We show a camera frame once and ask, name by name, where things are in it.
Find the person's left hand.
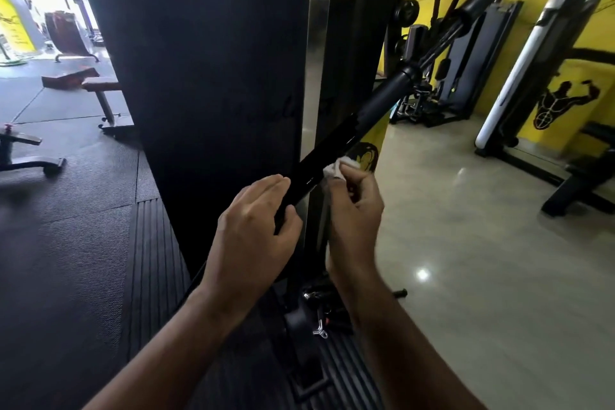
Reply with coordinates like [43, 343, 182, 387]
[199, 174, 304, 325]

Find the person's right hand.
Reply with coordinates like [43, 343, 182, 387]
[322, 163, 386, 291]

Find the white cleaning wipe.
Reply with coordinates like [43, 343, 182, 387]
[322, 157, 360, 181]

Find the dark shrouded seated machine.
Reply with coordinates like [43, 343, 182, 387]
[422, 0, 525, 129]

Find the black round weight plate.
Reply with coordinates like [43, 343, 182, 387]
[393, 0, 420, 26]

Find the person's right forearm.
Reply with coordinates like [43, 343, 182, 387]
[336, 275, 486, 410]

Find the yellow standing banner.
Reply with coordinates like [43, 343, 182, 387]
[0, 0, 37, 58]

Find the black flat bench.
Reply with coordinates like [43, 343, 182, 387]
[81, 77, 135, 129]

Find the chrome black bar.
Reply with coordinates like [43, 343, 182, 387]
[274, 0, 551, 235]

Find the black weight machine frame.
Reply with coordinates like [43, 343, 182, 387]
[67, 0, 404, 281]

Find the brown aerobic step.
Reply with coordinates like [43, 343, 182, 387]
[42, 67, 101, 90]

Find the black curved ab bench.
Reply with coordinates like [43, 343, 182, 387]
[44, 10, 101, 63]

